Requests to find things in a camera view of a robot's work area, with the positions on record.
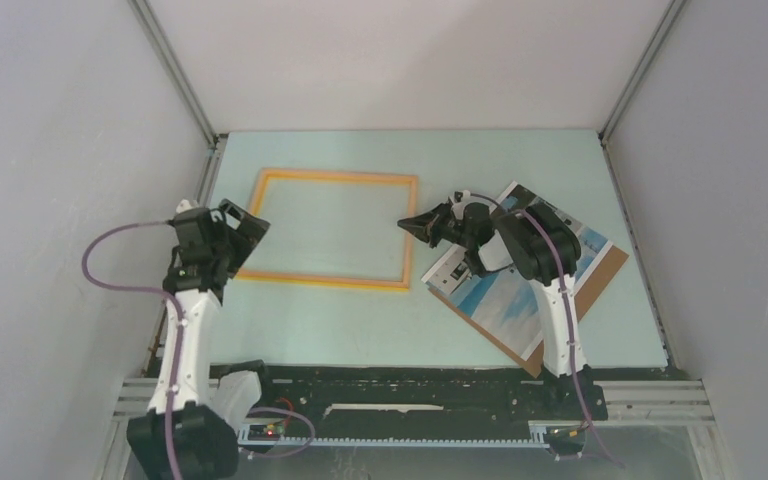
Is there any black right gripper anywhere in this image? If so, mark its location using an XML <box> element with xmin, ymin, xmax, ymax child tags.
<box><xmin>397</xmin><ymin>201</ymin><xmax>474</xmax><ymax>249</ymax></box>

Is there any orange wooden picture frame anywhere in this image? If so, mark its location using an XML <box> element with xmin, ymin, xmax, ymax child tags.
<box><xmin>235</xmin><ymin>167</ymin><xmax>420</xmax><ymax>294</ymax></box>

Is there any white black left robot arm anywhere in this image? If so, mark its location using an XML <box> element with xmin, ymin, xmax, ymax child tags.
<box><xmin>126</xmin><ymin>199</ymin><xmax>270</xmax><ymax>479</ymax></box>

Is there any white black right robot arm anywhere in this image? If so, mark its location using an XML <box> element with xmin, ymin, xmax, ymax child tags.
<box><xmin>397</xmin><ymin>197</ymin><xmax>587</xmax><ymax>378</ymax></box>

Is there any building and sky photo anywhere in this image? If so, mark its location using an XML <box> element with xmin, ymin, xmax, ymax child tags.
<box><xmin>421</xmin><ymin>182</ymin><xmax>612</xmax><ymax>362</ymax></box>

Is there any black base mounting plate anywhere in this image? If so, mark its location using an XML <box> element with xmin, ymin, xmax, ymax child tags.
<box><xmin>210</xmin><ymin>361</ymin><xmax>608</xmax><ymax>443</ymax></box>

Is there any brown cardboard backing board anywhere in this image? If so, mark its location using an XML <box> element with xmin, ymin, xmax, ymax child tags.
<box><xmin>426</xmin><ymin>246</ymin><xmax>630</xmax><ymax>380</ymax></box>

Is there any small electronics board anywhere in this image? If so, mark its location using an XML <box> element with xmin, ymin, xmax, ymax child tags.
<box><xmin>246</xmin><ymin>424</ymin><xmax>285</xmax><ymax>442</ymax></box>

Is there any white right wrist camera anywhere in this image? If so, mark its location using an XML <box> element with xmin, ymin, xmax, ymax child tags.
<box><xmin>449</xmin><ymin>191</ymin><xmax>464</xmax><ymax>205</ymax></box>

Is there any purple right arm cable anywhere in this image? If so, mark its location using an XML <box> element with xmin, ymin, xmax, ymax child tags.
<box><xmin>463</xmin><ymin>193</ymin><xmax>624</xmax><ymax>469</ymax></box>

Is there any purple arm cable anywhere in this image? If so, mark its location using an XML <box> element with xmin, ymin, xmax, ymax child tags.
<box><xmin>463</xmin><ymin>193</ymin><xmax>624</xmax><ymax>469</ymax></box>
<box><xmin>81</xmin><ymin>221</ymin><xmax>316</xmax><ymax>480</ymax></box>

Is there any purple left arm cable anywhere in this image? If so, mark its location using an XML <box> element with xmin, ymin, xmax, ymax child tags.
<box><xmin>81</xmin><ymin>221</ymin><xmax>316</xmax><ymax>480</ymax></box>

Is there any left aluminium corner post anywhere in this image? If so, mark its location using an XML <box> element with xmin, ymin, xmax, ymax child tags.
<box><xmin>127</xmin><ymin>0</ymin><xmax>219</xmax><ymax>148</ymax></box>

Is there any aluminium corner post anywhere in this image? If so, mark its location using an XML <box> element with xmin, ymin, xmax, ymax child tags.
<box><xmin>599</xmin><ymin>0</ymin><xmax>689</xmax><ymax>146</ymax></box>
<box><xmin>127</xmin><ymin>0</ymin><xmax>219</xmax><ymax>148</ymax></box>

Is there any aluminium rail front frame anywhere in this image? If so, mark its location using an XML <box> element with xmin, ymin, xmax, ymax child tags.
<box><xmin>92</xmin><ymin>374</ymin><xmax>730</xmax><ymax>480</ymax></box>

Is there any right aluminium corner post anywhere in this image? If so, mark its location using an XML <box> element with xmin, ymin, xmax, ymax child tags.
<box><xmin>599</xmin><ymin>0</ymin><xmax>689</xmax><ymax>146</ymax></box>

